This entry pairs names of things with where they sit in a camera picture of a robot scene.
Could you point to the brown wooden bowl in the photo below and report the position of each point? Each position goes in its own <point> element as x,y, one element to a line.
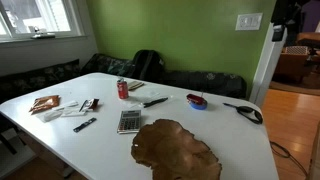
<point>173,153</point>

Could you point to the clear plastic bag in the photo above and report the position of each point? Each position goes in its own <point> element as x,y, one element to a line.
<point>139,98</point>

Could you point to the black pen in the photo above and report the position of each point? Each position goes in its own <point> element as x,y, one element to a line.
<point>149,104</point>

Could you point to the striped card stack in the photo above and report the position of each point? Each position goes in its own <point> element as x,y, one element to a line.
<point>134,85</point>

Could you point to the black backpack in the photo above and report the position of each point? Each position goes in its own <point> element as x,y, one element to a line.
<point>147,65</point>

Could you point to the red soda can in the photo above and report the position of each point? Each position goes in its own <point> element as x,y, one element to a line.
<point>122,89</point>

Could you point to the silver calculator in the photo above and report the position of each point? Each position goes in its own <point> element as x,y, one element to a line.
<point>130,122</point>

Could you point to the dark blue flat stick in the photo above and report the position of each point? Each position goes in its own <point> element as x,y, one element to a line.
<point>83,125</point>

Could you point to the black scissors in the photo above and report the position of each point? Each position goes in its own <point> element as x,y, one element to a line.
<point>245,111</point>

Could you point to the orange snack packet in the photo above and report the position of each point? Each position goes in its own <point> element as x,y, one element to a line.
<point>44,103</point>

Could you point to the white plastic wrapper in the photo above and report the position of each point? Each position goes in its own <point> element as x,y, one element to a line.
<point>48,116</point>

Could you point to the dark floral bench cushion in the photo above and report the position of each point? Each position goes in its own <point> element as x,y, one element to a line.
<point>219,83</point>

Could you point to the white wall switch plate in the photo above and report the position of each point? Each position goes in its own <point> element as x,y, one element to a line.
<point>248,22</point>

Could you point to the white window frame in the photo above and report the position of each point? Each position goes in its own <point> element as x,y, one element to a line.
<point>22,20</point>

